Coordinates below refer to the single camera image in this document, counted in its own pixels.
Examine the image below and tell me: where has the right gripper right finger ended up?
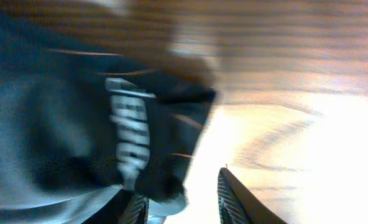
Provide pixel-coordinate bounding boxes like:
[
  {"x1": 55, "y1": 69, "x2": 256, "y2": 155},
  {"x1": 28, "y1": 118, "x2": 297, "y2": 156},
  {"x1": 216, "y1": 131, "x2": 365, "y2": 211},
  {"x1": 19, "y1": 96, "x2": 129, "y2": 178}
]
[{"x1": 218, "y1": 167, "x2": 287, "y2": 224}]

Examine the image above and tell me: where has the black patterned cycling jersey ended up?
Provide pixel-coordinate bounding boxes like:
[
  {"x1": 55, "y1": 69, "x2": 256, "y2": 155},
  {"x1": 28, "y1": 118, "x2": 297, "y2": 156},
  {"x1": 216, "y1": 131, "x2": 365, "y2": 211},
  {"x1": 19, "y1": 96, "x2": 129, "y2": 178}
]
[{"x1": 0, "y1": 12, "x2": 215, "y2": 224}]

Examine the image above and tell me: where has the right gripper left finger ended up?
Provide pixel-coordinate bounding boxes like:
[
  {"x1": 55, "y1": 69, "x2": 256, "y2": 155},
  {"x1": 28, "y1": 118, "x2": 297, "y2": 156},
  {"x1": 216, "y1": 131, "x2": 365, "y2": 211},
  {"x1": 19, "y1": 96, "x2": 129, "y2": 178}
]
[{"x1": 83, "y1": 190, "x2": 149, "y2": 224}]

